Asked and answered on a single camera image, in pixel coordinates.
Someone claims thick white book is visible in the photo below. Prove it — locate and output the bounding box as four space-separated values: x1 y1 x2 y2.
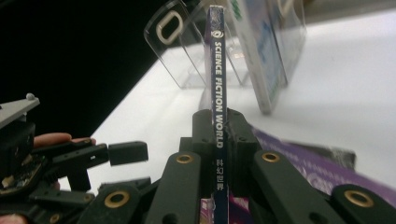
227 0 289 116

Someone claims clear acrylic book rack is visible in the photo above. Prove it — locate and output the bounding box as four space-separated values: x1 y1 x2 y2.
143 0 307 90

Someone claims purple magazine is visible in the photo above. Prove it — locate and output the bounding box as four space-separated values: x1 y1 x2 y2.
251 125 396 208

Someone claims white table mat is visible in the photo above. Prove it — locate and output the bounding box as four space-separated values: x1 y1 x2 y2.
57 8 396 200

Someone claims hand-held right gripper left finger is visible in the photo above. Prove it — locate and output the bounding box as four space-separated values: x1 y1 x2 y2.
191 107 217 200

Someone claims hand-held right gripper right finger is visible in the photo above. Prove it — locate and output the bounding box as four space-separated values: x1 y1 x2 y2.
226 107 263 191

